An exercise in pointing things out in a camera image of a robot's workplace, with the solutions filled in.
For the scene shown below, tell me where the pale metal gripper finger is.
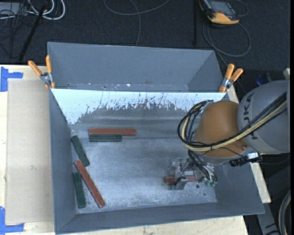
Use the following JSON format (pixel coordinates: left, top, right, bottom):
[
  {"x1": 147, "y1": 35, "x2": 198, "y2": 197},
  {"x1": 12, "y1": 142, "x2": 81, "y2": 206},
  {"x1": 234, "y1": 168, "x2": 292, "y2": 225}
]
[
  {"x1": 167, "y1": 161, "x2": 180, "y2": 177},
  {"x1": 172, "y1": 179, "x2": 188, "y2": 191}
]

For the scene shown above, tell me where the red-brown block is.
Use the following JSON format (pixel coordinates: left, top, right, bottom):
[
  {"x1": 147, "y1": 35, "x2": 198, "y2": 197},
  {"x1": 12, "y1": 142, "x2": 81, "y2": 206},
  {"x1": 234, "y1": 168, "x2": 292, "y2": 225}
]
[
  {"x1": 88, "y1": 128, "x2": 138, "y2": 137},
  {"x1": 74, "y1": 160, "x2": 106, "y2": 209},
  {"x1": 163, "y1": 175, "x2": 197, "y2": 185}
]

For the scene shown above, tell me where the grey metal bin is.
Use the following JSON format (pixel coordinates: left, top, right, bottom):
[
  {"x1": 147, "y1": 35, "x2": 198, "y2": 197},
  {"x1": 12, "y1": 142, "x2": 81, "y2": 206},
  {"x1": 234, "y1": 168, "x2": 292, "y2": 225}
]
[{"x1": 47, "y1": 42, "x2": 266, "y2": 235}]

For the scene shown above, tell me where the dark green flat block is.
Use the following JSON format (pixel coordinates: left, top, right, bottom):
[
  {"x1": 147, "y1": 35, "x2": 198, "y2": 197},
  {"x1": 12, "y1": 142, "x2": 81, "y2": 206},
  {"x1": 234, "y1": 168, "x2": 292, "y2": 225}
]
[
  {"x1": 70, "y1": 135, "x2": 91, "y2": 167},
  {"x1": 73, "y1": 171, "x2": 87, "y2": 209},
  {"x1": 88, "y1": 134, "x2": 123, "y2": 142}
]

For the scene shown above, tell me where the pale flat board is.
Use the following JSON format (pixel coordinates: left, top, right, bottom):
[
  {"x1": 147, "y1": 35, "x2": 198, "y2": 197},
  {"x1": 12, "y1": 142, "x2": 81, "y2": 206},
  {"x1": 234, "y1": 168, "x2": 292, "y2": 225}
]
[{"x1": 5, "y1": 78, "x2": 55, "y2": 225}]

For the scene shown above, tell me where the black cylinder on white bracket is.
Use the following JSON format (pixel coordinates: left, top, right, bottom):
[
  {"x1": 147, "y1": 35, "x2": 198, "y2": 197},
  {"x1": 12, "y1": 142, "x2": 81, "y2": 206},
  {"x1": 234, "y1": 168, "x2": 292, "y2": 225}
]
[{"x1": 228, "y1": 152, "x2": 263, "y2": 167}]

